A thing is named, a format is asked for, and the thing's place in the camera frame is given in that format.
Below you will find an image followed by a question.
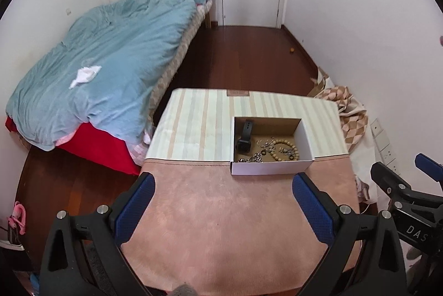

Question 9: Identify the red bed sheet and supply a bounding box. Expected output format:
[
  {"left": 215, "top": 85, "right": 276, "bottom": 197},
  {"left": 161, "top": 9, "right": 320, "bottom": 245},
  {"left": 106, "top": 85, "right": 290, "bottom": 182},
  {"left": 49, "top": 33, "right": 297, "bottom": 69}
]
[{"left": 4, "top": 116, "right": 143, "bottom": 176}]

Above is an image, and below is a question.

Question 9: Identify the thin silver pendant necklace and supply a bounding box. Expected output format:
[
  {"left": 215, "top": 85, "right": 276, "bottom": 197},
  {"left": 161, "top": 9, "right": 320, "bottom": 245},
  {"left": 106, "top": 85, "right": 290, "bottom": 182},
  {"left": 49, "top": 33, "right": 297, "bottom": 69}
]
[{"left": 256, "top": 137, "right": 277, "bottom": 152}]

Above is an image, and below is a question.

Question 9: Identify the white cardboard box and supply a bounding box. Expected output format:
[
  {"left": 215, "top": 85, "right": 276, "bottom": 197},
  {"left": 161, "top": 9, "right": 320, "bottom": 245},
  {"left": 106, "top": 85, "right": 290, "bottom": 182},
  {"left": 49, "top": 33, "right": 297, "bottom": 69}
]
[{"left": 231, "top": 116, "right": 315, "bottom": 176}]

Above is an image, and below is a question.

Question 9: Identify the small silver earring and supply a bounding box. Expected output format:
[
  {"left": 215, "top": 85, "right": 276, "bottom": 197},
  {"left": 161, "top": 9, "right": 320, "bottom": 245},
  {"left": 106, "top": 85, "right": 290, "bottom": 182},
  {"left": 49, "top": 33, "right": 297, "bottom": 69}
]
[{"left": 279, "top": 148, "right": 291, "bottom": 154}]

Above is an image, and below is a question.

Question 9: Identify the pink slipper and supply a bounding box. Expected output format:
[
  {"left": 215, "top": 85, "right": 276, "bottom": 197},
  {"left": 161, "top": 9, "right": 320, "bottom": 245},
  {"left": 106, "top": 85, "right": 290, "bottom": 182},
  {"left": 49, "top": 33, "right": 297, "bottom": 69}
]
[{"left": 7, "top": 201, "right": 26, "bottom": 235}]

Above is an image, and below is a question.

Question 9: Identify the white crumpled tissue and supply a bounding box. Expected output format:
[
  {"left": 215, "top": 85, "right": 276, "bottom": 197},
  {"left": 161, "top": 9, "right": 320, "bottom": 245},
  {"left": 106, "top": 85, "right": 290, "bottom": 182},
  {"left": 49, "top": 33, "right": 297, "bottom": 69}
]
[{"left": 69, "top": 65, "right": 101, "bottom": 89}]

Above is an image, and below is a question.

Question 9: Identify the bed with patterned mattress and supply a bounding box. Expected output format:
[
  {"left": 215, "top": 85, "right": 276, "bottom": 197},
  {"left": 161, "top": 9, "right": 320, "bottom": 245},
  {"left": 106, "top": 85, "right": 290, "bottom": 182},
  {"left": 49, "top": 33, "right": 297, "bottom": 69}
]
[{"left": 5, "top": 0, "right": 215, "bottom": 175}]

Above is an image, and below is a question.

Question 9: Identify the wooden bead bracelet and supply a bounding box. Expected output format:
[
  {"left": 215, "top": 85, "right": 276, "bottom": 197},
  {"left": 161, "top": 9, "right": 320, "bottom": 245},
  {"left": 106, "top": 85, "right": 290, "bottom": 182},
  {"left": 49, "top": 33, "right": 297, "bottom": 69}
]
[{"left": 270, "top": 140, "right": 300, "bottom": 162}]

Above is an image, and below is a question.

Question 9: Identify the blue duvet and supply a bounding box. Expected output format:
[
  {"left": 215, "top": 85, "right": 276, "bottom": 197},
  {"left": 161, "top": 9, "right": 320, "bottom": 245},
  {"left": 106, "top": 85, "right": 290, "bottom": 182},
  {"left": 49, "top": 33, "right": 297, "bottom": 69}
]
[{"left": 5, "top": 0, "right": 209, "bottom": 151}]

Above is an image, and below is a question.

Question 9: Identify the silver chain bracelet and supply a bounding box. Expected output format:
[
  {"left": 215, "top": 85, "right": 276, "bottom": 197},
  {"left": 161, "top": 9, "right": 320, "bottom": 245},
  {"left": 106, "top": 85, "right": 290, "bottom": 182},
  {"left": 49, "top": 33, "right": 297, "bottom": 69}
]
[{"left": 236, "top": 151, "right": 266, "bottom": 164}]

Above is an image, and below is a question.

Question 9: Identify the checkered beige blanket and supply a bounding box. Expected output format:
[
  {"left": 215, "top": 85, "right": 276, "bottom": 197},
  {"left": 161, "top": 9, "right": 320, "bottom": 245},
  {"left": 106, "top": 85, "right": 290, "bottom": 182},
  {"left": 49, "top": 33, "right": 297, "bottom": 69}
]
[{"left": 309, "top": 67, "right": 369, "bottom": 154}]

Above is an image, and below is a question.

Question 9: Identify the white wall socket strip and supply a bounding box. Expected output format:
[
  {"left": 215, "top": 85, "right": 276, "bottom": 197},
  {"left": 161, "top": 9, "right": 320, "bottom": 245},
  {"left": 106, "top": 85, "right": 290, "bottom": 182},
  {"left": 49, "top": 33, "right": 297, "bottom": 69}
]
[{"left": 370, "top": 118, "right": 401, "bottom": 175}]

